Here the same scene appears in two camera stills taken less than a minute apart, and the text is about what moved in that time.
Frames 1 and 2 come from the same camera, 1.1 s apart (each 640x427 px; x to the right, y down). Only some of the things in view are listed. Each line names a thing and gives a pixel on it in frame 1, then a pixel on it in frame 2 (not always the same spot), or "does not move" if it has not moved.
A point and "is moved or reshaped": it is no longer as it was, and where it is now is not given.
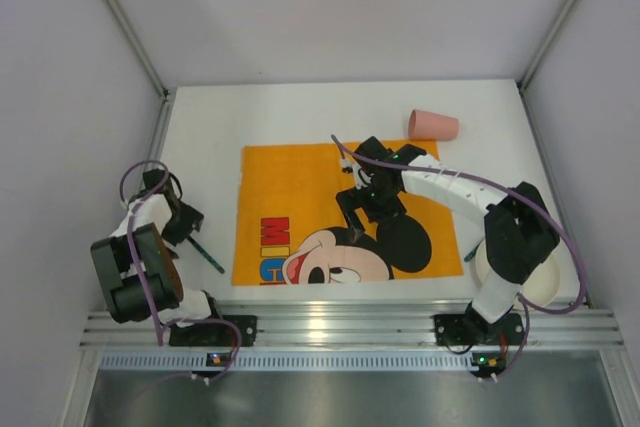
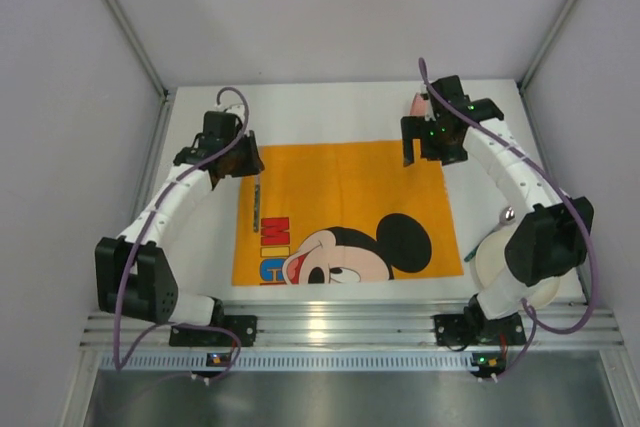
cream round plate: [540, 287] does not move
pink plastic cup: [430, 125] is moved or reshaped
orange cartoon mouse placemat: [292, 228] does not move
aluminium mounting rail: [590, 324] does not move
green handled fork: [212, 260] -> [256, 202]
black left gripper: [185, 222] -> [247, 158]
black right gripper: [362, 201] -> [417, 132]
